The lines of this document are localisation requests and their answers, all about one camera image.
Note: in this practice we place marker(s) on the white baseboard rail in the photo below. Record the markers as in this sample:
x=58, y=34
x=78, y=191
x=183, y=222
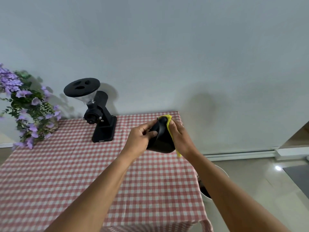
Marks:
x=241, y=154

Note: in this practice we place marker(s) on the person's right fingers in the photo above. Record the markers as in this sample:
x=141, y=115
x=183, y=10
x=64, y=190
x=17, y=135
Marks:
x=173, y=125

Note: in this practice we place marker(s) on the person's right forearm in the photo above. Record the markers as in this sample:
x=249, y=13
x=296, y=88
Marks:
x=231, y=193

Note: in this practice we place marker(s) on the white waste bin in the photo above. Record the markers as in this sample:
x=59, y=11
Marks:
x=207, y=183

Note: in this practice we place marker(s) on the black grinder cup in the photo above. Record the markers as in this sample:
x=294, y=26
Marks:
x=161, y=137

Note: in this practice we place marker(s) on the person's right hand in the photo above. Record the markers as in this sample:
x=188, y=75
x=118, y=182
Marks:
x=180, y=138

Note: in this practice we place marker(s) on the person's left thumb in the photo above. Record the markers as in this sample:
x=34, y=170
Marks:
x=149, y=134

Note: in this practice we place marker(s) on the person's left forearm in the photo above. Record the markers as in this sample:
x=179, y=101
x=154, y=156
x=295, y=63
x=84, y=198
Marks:
x=91, y=195

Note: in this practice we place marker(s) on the purple flower plant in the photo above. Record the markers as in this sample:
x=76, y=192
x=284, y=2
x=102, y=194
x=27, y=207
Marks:
x=26, y=106

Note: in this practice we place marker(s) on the red checkered tablecloth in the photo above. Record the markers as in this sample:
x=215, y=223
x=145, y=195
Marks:
x=72, y=171

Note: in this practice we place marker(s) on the grey floor mat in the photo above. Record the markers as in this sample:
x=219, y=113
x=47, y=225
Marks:
x=298, y=177

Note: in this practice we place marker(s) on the person's left hand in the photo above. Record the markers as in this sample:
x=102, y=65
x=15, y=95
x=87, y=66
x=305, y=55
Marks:
x=137, y=140

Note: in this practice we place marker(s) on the yellow cleaning cloth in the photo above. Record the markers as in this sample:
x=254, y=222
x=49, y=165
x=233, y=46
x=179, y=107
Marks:
x=171, y=132

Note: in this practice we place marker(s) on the black coffee grinder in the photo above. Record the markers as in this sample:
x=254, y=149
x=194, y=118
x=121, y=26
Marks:
x=95, y=109

